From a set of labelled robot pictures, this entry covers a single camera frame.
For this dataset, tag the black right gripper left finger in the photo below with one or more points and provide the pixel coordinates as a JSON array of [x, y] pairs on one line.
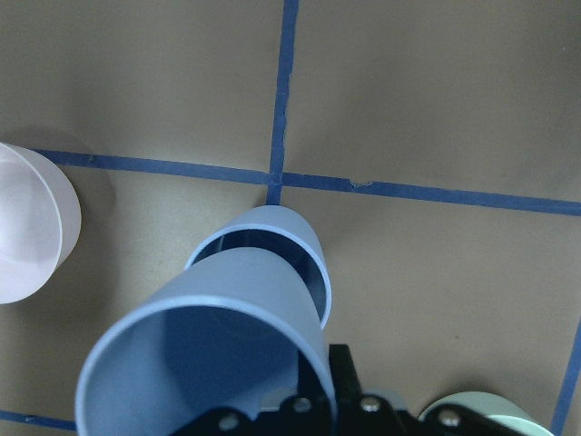
[[306, 412]]

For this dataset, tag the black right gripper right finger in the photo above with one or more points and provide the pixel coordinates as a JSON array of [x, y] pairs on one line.
[[366, 412]]

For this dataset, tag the blue cup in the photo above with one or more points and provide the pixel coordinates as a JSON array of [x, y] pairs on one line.
[[229, 331], [280, 230]]

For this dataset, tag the green bowl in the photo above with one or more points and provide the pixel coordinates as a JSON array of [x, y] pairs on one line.
[[493, 407]]

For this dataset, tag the pink bowl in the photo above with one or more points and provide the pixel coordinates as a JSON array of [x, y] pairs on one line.
[[40, 221]]

